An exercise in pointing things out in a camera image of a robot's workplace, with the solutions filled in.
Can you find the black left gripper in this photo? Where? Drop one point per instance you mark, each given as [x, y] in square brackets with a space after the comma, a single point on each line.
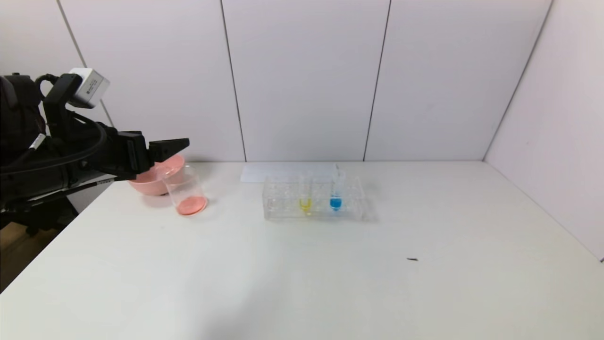
[138, 154]

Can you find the test tube with yellow pigment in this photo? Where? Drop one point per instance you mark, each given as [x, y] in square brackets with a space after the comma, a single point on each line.
[305, 204]

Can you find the orange and black left arm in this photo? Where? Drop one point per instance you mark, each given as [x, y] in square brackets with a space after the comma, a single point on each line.
[37, 160]

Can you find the clear glass beaker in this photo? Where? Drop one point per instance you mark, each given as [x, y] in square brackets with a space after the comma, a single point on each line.
[191, 200]

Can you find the test tube with blue pigment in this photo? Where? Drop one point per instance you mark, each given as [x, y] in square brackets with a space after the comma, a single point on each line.
[335, 203]

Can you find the clear plastic test tube rack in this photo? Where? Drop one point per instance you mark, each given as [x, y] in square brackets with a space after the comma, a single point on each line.
[351, 205]

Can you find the pink bowl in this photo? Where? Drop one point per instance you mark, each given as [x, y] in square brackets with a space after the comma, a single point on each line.
[151, 186]

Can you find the white paper sheet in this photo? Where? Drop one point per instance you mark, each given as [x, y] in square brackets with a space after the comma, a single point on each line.
[255, 174]

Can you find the black background furniture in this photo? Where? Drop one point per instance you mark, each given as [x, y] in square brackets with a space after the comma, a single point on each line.
[42, 217]

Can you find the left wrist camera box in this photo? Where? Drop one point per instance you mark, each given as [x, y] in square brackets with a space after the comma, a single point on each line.
[89, 87]

